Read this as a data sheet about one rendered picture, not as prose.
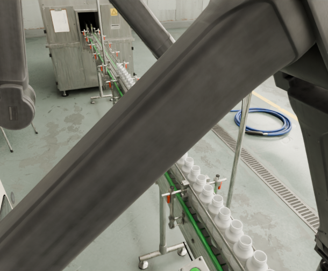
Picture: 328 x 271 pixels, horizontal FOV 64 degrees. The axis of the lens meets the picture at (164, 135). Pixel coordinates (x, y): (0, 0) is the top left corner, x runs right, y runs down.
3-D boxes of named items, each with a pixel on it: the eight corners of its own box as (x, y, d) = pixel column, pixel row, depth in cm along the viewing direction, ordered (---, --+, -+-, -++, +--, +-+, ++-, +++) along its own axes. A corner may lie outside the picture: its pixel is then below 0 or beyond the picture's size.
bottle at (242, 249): (227, 262, 88) (234, 230, 80) (246, 264, 88) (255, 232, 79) (228, 279, 83) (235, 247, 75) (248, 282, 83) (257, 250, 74)
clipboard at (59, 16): (70, 31, 401) (66, 8, 384) (54, 33, 394) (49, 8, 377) (70, 31, 404) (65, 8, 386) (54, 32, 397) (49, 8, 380)
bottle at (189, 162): (194, 185, 120) (197, 156, 112) (192, 194, 115) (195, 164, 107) (182, 183, 122) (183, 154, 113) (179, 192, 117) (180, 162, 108)
